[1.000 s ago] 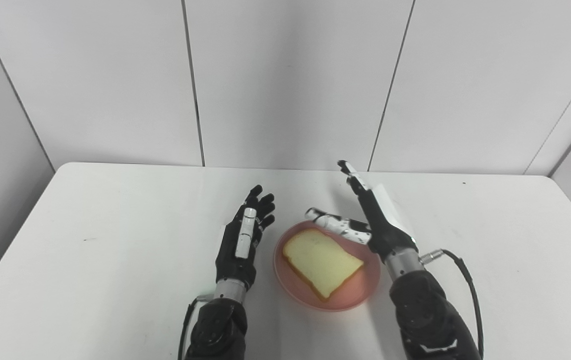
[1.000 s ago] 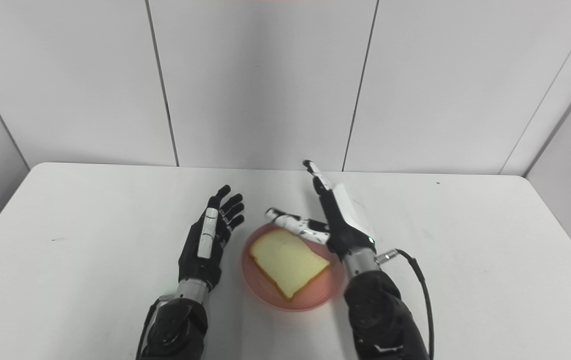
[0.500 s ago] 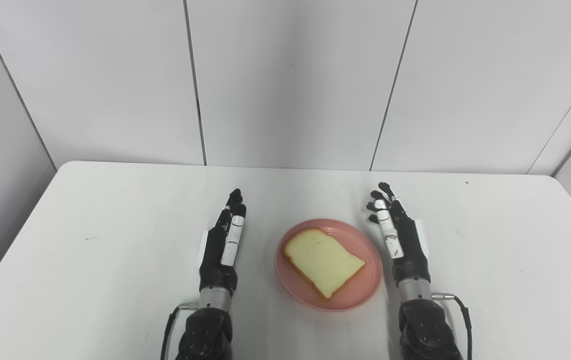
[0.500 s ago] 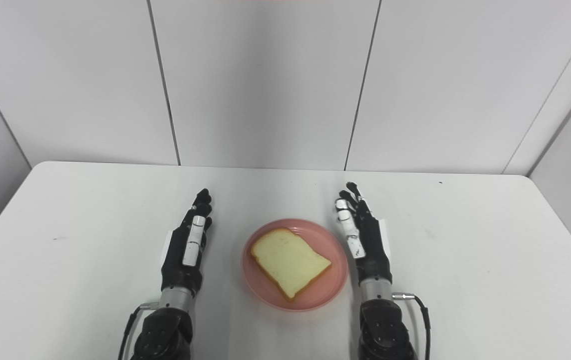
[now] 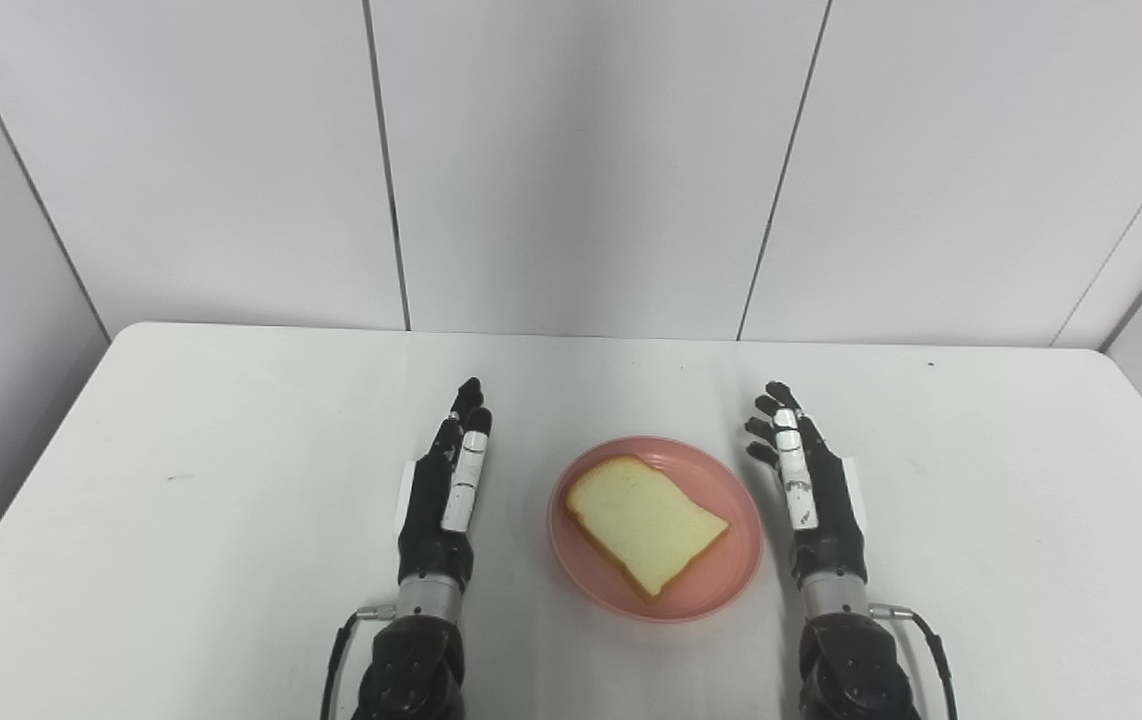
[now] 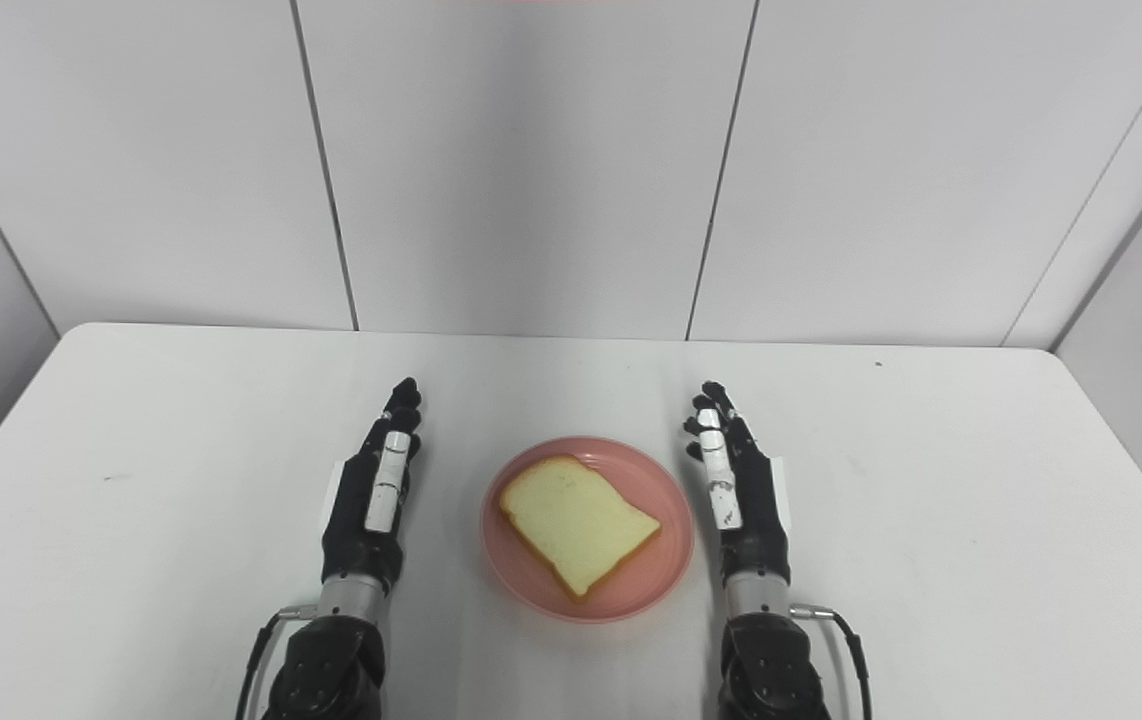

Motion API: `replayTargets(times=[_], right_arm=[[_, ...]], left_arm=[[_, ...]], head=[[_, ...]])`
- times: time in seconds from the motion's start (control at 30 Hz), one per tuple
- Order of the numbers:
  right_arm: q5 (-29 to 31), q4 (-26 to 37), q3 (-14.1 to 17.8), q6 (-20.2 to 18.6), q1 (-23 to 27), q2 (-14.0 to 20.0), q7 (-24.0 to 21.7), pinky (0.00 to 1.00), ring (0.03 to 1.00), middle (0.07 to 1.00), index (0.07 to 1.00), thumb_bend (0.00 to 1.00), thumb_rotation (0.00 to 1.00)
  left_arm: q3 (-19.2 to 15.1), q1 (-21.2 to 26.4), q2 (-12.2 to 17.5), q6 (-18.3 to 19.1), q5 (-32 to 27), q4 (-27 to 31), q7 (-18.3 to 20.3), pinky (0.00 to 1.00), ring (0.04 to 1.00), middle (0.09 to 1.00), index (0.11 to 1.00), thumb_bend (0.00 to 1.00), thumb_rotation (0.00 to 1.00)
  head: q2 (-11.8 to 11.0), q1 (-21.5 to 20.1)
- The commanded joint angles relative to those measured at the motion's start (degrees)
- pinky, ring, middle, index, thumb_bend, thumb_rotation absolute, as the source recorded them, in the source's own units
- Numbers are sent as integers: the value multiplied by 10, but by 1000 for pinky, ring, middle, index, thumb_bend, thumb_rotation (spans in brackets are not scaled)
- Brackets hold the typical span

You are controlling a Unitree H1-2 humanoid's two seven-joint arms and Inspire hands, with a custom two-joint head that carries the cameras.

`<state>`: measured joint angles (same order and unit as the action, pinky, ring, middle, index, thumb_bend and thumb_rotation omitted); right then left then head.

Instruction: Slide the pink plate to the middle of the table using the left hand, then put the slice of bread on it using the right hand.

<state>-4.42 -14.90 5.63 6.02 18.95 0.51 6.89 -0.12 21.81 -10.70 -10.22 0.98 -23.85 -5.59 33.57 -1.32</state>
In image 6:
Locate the slice of bread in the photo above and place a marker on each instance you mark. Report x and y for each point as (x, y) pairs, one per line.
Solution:
(576, 520)

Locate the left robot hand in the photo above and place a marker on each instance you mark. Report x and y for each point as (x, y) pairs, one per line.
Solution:
(371, 510)

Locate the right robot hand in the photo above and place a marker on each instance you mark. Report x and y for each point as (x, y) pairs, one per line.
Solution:
(746, 500)

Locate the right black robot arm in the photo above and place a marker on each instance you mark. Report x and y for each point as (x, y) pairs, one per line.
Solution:
(766, 655)

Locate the pink plate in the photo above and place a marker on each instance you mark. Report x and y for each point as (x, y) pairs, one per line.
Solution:
(621, 590)

